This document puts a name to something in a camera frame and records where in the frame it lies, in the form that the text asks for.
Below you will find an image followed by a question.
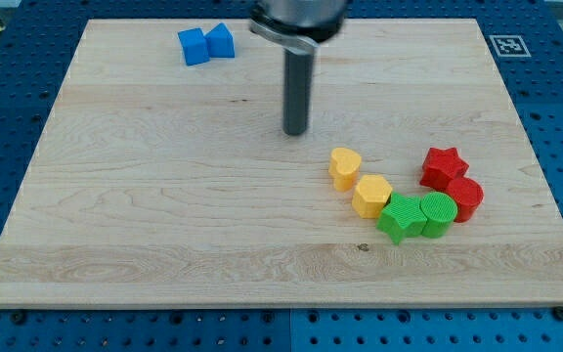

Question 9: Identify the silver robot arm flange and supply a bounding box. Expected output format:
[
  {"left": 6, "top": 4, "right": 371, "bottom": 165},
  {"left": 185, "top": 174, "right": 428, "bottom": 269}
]
[{"left": 248, "top": 0, "right": 348, "bottom": 55}]

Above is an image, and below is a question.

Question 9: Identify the white fiducial marker tag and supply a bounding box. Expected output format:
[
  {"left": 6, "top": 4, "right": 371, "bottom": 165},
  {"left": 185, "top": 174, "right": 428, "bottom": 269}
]
[{"left": 490, "top": 34, "right": 531, "bottom": 58}]

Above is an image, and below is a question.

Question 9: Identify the green cylinder block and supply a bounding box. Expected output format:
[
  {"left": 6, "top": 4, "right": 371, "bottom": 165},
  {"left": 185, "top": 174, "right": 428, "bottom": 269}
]
[{"left": 420, "top": 192, "right": 457, "bottom": 239}]

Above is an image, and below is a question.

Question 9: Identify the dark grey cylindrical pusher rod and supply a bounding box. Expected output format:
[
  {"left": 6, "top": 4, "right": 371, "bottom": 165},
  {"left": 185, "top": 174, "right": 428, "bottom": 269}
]
[{"left": 282, "top": 50, "right": 314, "bottom": 136}]

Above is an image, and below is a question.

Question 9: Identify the green star block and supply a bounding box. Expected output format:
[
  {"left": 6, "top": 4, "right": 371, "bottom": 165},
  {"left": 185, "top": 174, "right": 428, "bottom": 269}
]
[{"left": 375, "top": 192, "right": 427, "bottom": 245}]

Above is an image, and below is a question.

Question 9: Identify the blue cube block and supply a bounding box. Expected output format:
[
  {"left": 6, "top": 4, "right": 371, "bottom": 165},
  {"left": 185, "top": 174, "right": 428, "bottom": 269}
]
[{"left": 178, "top": 27, "right": 210, "bottom": 66}]

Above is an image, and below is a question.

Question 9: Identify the red cylinder block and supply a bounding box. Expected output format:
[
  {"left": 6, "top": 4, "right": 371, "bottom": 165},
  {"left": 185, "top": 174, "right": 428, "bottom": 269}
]
[{"left": 446, "top": 177, "right": 484, "bottom": 223}]

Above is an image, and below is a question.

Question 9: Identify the yellow hexagon block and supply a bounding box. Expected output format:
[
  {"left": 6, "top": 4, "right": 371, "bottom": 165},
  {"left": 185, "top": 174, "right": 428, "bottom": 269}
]
[{"left": 352, "top": 174, "right": 393, "bottom": 219}]

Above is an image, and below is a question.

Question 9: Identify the red star block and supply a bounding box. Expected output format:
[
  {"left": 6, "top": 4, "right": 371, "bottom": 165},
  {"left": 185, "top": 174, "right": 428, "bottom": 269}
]
[{"left": 419, "top": 148, "right": 469, "bottom": 191}]

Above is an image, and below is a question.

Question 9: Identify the blue pentagon block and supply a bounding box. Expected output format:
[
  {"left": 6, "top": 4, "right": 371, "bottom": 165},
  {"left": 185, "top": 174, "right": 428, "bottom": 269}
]
[{"left": 204, "top": 22, "right": 236, "bottom": 58}]

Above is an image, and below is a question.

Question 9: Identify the light wooden board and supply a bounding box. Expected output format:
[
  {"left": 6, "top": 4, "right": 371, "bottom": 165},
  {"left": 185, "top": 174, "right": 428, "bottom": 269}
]
[{"left": 0, "top": 19, "right": 563, "bottom": 310}]

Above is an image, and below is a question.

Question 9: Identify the yellow heart block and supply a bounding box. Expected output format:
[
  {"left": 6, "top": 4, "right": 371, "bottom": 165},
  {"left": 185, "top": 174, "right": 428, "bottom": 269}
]
[{"left": 328, "top": 147, "right": 362, "bottom": 192}]

